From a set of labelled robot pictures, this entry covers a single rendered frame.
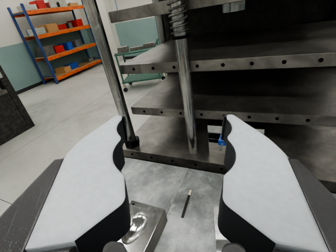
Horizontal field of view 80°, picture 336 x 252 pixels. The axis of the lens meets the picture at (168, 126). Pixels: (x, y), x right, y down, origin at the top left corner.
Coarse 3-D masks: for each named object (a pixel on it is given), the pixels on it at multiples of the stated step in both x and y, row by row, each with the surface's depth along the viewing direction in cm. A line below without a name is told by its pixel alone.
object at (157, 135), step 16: (144, 128) 148; (160, 128) 144; (176, 128) 140; (272, 128) 123; (288, 128) 120; (304, 128) 118; (320, 128) 115; (144, 144) 130; (160, 144) 127; (176, 144) 124; (208, 144) 119; (288, 144) 108; (304, 144) 106; (320, 144) 104; (160, 160) 121; (176, 160) 115; (192, 160) 110; (208, 160) 107; (304, 160) 97; (320, 160) 95; (320, 176) 87
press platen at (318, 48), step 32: (224, 32) 146; (256, 32) 126; (288, 32) 110; (320, 32) 98; (128, 64) 106; (160, 64) 99; (192, 64) 92; (224, 64) 89; (256, 64) 82; (288, 64) 77; (320, 64) 73
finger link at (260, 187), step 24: (240, 120) 11; (240, 144) 9; (264, 144) 9; (240, 168) 8; (264, 168) 8; (288, 168) 8; (240, 192) 7; (264, 192) 7; (288, 192) 7; (240, 216) 6; (264, 216) 6; (288, 216) 6; (312, 216) 6; (240, 240) 6; (264, 240) 6; (288, 240) 5; (312, 240) 5
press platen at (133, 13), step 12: (168, 0) 85; (192, 0) 81; (204, 0) 80; (216, 0) 78; (228, 0) 77; (240, 0) 75; (108, 12) 98; (120, 12) 96; (132, 12) 94; (144, 12) 91; (156, 12) 89; (168, 12) 87
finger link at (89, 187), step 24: (120, 120) 11; (96, 144) 9; (120, 144) 10; (72, 168) 8; (96, 168) 8; (120, 168) 10; (72, 192) 7; (96, 192) 7; (120, 192) 7; (48, 216) 6; (72, 216) 6; (96, 216) 6; (120, 216) 7; (48, 240) 6; (72, 240) 6; (96, 240) 6
